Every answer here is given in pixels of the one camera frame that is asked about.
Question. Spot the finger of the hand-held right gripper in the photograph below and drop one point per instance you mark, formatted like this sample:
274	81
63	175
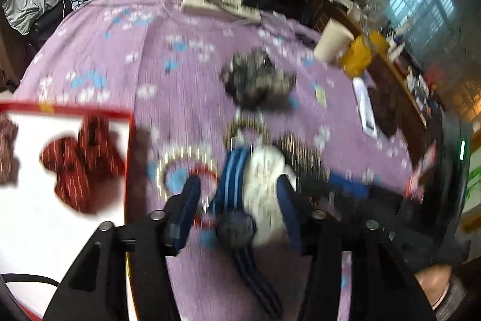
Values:
351	186

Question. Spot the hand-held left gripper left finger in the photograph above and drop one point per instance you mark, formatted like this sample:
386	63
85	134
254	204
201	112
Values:
189	208

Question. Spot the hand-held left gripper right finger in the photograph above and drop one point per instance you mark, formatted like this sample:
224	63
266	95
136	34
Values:
290	215

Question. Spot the white scrunchie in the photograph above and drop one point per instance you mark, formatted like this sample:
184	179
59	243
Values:
263	174

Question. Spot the red jewelry box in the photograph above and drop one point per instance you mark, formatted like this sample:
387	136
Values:
30	193

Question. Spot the person's right hand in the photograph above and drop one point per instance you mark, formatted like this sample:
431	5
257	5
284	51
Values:
432	283

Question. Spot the red white packet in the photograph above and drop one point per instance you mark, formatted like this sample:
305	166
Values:
422	170

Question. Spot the small green yellow packet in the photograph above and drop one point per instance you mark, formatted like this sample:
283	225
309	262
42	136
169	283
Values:
320	94

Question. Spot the dark wooden cabinet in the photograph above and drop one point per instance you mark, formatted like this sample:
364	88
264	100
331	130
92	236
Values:
398	95

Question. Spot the red sparkly scrunchie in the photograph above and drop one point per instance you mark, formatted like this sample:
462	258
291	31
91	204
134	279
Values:
80	163

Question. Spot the purple floral blanket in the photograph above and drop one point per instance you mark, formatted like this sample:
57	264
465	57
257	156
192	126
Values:
176	88

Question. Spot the yellow bag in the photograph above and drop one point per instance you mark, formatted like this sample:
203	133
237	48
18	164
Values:
359	56

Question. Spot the grey scrunchie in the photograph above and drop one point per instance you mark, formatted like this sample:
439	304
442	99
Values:
259	80

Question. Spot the cream paper cup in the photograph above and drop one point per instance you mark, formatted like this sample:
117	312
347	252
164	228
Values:
332	41

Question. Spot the dark red scrunchie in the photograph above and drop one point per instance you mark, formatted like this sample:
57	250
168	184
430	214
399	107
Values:
6	151

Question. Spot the white power strip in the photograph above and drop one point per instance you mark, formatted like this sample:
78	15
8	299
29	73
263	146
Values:
210	7

